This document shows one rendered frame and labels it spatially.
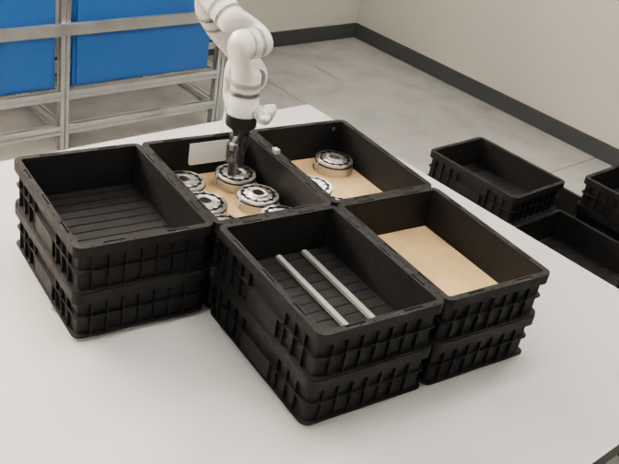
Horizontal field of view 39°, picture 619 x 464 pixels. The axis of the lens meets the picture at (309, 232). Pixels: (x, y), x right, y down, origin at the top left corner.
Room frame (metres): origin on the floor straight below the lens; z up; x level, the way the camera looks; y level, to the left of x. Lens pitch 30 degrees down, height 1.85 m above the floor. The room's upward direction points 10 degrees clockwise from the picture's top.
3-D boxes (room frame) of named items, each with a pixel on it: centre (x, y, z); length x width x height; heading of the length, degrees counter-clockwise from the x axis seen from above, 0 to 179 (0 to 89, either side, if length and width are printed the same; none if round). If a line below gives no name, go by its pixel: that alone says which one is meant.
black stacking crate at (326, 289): (1.48, -0.05, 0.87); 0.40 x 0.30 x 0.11; 38
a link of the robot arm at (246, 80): (1.89, 0.21, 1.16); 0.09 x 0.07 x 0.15; 141
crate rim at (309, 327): (1.48, -0.05, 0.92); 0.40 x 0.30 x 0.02; 38
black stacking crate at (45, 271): (1.62, 0.43, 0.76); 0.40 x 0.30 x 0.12; 38
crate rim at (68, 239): (1.62, 0.43, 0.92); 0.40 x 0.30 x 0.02; 38
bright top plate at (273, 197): (1.84, 0.14, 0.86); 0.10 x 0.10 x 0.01
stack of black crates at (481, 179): (2.87, -0.62, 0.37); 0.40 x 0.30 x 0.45; 46
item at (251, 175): (1.93, 0.21, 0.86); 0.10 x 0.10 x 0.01
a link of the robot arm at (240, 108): (1.90, 0.19, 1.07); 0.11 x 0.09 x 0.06; 83
